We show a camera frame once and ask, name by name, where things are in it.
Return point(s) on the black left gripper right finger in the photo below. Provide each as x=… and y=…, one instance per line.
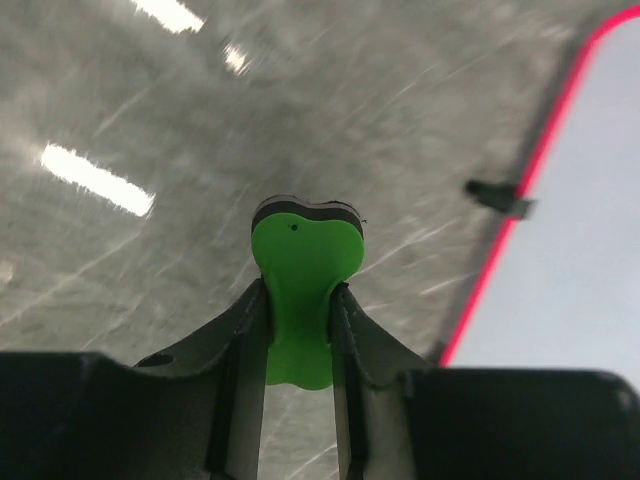
x=400, y=416

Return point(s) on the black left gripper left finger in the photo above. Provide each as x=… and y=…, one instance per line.
x=190, y=411

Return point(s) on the metal wire whiteboard stand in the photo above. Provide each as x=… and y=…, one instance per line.
x=500, y=197

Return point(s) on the red framed whiteboard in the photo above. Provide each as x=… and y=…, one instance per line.
x=560, y=288

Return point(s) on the green whiteboard eraser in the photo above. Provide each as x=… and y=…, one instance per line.
x=303, y=250

